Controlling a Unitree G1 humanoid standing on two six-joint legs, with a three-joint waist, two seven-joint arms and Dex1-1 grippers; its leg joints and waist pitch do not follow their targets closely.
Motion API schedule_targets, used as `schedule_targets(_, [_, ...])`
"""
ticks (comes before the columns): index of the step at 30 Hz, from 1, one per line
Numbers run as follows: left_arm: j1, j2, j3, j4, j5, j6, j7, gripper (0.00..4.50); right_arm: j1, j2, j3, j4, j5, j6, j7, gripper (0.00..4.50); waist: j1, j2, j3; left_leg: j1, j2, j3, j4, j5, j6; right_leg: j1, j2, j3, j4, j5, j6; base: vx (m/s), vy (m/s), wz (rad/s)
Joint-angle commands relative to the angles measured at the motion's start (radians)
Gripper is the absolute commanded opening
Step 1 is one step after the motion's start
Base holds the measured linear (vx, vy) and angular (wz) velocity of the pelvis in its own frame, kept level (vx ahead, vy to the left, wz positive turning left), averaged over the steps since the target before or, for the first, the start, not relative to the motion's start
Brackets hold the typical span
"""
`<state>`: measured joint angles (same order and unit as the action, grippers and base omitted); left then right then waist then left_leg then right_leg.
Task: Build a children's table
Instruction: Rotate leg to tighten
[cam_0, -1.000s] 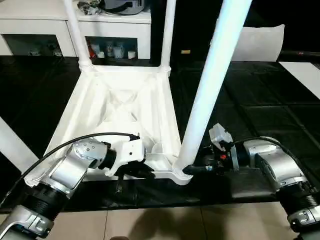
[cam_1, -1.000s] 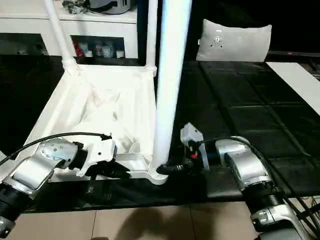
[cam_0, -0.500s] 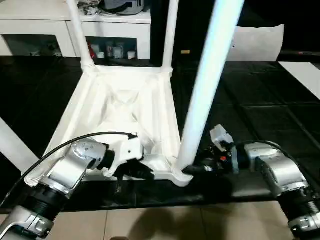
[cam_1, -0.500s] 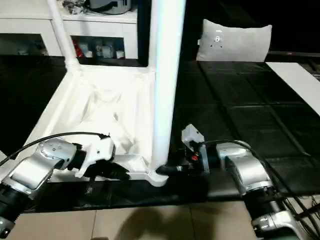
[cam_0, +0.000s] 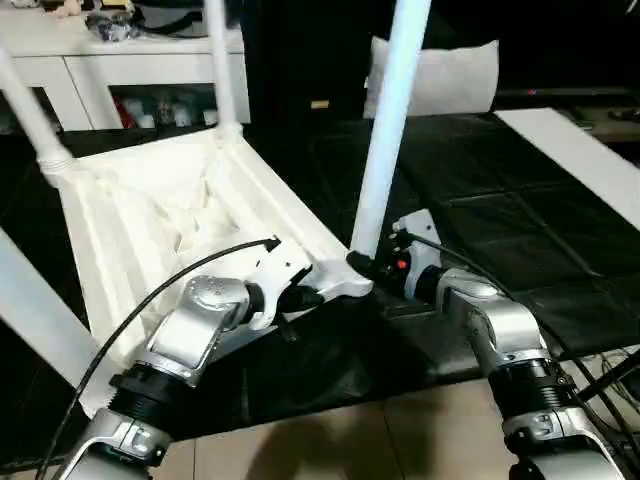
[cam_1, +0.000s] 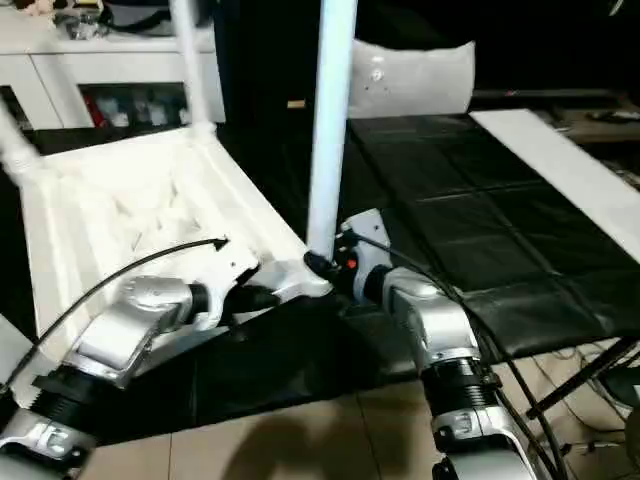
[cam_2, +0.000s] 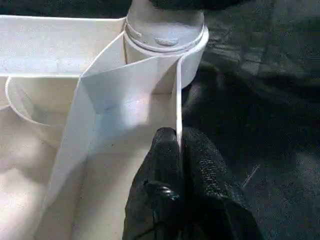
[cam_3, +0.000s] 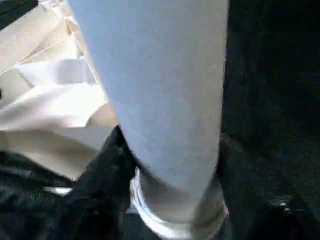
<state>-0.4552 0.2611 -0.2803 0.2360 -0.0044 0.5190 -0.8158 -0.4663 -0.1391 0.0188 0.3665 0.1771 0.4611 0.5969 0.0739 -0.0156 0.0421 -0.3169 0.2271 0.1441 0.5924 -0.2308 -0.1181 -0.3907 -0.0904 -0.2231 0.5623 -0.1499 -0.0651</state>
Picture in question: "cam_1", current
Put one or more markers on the white plastic table top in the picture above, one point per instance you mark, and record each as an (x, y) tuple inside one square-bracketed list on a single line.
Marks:
[(100, 210)]

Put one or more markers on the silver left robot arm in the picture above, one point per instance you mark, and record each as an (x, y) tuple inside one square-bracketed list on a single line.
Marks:
[(130, 330)]

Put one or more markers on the black table mat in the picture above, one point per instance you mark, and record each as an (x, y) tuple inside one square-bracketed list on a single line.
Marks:
[(500, 210)]

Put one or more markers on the grey cushion with metal fittings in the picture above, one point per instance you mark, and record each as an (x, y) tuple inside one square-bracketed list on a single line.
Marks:
[(425, 75)]

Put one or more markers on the black box with gold label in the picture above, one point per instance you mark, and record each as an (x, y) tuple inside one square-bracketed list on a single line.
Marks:
[(270, 55)]

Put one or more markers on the white flat board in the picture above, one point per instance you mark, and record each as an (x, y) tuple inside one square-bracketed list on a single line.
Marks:
[(565, 160)]

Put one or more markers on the black metal table leg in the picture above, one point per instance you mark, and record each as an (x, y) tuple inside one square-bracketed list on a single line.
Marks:
[(585, 375)]

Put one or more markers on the black bar with red light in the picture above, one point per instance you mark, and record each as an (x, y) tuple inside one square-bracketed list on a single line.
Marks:
[(550, 93)]

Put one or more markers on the white glass-door cabinet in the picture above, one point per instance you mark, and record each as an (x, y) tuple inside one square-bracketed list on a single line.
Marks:
[(50, 70)]

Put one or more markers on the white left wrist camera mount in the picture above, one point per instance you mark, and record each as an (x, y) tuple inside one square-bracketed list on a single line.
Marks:
[(232, 270)]

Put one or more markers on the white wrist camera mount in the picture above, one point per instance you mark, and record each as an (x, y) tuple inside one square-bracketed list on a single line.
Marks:
[(370, 235), (232, 270)]

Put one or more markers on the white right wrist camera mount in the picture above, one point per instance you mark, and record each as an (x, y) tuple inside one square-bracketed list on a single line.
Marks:
[(370, 235)]

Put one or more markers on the chrome metal chair frame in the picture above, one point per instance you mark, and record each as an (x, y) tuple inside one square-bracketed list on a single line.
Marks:
[(595, 444)]

